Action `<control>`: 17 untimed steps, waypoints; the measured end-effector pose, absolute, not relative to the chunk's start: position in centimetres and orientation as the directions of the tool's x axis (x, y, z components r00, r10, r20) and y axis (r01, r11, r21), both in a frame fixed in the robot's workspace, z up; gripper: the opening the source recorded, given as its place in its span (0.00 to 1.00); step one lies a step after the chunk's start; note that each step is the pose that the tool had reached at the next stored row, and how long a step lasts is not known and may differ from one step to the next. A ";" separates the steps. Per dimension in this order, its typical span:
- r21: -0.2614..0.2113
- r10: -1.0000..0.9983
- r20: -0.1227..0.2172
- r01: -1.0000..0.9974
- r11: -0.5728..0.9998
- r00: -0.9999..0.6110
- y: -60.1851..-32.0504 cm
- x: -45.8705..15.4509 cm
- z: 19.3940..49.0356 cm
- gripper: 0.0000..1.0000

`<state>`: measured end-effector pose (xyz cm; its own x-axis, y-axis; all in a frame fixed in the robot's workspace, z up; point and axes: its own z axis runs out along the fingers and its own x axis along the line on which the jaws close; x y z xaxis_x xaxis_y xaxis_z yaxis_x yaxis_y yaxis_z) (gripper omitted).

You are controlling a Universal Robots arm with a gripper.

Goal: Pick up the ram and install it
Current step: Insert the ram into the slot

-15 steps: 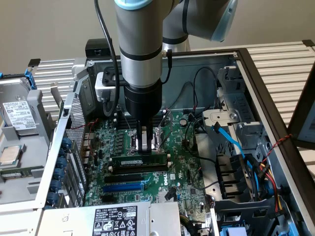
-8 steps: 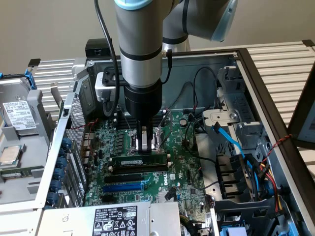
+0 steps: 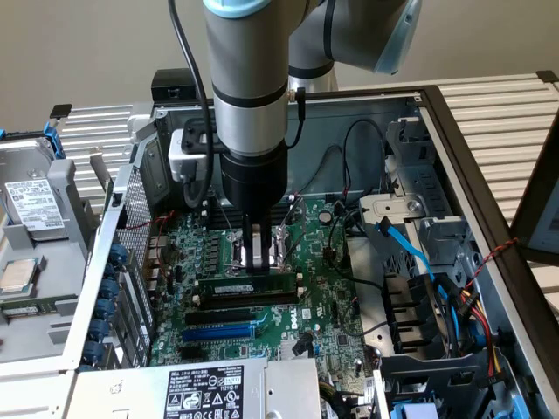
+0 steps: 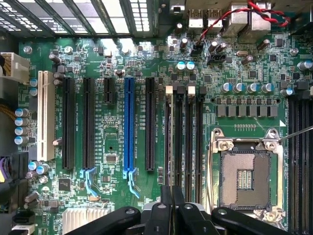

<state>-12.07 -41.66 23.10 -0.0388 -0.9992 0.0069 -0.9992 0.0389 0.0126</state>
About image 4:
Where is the thin metal locking lever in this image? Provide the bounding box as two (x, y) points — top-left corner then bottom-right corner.
(278, 125), (313, 143)
(206, 140), (217, 214)

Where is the silver CPU socket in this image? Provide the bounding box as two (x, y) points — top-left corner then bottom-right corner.
(209, 127), (286, 222)

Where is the silver finned heat sink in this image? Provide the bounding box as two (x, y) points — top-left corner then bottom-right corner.
(62, 207), (116, 235)

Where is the green PC motherboard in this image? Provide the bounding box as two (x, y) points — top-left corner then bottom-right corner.
(17, 31), (313, 235)

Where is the long black expansion slot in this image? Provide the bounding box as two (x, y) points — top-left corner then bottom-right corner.
(145, 76), (157, 172)
(62, 77), (76, 171)

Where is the black expansion slot blue latch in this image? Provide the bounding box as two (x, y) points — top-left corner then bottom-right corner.
(79, 77), (99, 197)

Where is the black SATA connector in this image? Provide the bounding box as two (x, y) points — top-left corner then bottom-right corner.
(11, 211), (37, 225)

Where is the white SATA connector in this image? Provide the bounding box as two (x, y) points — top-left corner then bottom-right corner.
(10, 223), (35, 235)

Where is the short black expansion slot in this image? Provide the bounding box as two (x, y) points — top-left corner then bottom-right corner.
(103, 77), (116, 104)

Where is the white PCI expansion slot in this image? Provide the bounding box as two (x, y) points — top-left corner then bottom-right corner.
(36, 70), (56, 162)

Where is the black fan header socket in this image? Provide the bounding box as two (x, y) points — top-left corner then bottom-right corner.
(209, 53), (226, 65)

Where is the black fan header plug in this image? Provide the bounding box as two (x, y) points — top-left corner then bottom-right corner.
(191, 40), (205, 56)

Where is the silver USB port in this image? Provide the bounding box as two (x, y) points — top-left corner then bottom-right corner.
(204, 8), (224, 35)
(187, 8), (204, 35)

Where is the large silver rear port block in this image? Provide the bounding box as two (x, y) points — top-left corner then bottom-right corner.
(223, 1), (272, 38)

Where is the white power connector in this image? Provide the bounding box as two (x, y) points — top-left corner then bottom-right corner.
(0, 52), (31, 86)

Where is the green computer motherboard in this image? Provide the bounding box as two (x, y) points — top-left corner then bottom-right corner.
(0, 0), (313, 235)

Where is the yellow wire bundle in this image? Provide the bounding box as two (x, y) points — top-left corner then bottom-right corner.
(0, 103), (17, 123)

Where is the red black twisted wire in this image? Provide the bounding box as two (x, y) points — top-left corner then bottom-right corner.
(195, 0), (292, 51)

